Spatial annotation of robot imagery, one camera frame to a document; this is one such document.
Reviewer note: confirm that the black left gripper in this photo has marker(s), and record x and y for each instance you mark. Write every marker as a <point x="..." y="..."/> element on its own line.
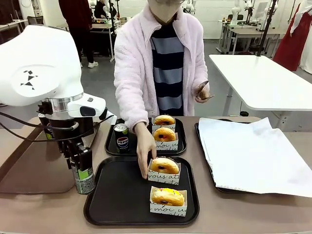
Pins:
<point x="65" y="131"/>

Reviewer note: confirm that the yellow frosted donut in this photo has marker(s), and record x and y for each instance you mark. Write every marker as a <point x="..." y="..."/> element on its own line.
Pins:
<point x="168" y="209"/>

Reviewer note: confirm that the brown metal serving tongs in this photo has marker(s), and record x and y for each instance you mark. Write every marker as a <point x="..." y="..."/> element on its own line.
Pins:
<point x="203" y="84"/>

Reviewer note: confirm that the person's right forearm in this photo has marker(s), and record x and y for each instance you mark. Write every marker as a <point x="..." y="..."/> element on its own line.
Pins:
<point x="131" y="109"/>

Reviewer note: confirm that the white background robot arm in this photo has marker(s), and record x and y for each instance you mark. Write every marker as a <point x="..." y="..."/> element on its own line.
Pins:
<point x="189" y="6"/>
<point x="237" y="12"/>

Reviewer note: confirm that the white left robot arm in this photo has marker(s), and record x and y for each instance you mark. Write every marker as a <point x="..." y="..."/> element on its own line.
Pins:
<point x="41" y="61"/>

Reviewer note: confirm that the person's left forearm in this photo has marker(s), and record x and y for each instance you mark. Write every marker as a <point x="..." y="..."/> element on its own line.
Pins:
<point x="206" y="78"/>

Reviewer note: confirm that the person's right hand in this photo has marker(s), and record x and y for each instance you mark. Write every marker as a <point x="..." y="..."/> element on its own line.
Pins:
<point x="146" y="146"/>

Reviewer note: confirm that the person's left hand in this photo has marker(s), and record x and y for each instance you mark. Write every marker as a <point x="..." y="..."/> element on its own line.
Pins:
<point x="202" y="95"/>

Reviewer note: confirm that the small black serving tray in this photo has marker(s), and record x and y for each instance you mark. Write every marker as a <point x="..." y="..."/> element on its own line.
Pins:
<point x="111" y="146"/>

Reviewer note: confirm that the large black serving tray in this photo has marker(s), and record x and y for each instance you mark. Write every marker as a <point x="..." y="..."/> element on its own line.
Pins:
<point x="117" y="195"/>

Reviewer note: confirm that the glazed donut in paper box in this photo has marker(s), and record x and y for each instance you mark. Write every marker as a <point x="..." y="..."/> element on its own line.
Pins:
<point x="168" y="145"/>

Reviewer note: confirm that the glazed donut with dark centre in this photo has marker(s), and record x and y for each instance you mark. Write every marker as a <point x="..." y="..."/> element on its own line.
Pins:
<point x="168" y="134"/>

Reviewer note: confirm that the person in pink fleece jacket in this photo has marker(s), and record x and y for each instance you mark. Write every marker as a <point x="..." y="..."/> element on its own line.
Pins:
<point x="136" y="61"/>

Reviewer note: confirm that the background table with equipment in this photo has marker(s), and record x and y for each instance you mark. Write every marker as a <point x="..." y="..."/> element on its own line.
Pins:
<point x="112" y="44"/>

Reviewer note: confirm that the black tray under paper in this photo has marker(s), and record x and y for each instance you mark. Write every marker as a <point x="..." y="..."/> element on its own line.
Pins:
<point x="197" y="132"/>

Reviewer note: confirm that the person in dark red top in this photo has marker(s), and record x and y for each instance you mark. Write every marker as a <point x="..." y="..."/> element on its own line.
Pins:
<point x="78" y="14"/>

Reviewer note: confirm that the black office chair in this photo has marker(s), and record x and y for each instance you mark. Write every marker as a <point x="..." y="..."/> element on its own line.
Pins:
<point x="35" y="20"/>

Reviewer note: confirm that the white background desk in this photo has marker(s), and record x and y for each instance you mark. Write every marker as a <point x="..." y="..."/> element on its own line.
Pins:
<point x="12" y="23"/>

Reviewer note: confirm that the seated person in black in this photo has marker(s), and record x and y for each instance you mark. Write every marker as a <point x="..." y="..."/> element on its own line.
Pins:
<point x="102" y="9"/>

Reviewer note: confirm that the white paper sheet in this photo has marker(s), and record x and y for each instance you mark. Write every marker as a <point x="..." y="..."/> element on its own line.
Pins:
<point x="243" y="151"/>

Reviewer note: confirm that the white table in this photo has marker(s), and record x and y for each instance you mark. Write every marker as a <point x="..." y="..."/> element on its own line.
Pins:
<point x="263" y="80"/>

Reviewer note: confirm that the grey background work tables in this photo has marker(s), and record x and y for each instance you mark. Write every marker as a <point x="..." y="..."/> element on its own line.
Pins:
<point x="243" y="31"/>

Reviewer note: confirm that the black stand pole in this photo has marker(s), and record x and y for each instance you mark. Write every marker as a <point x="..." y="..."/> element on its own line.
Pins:
<point x="267" y="26"/>

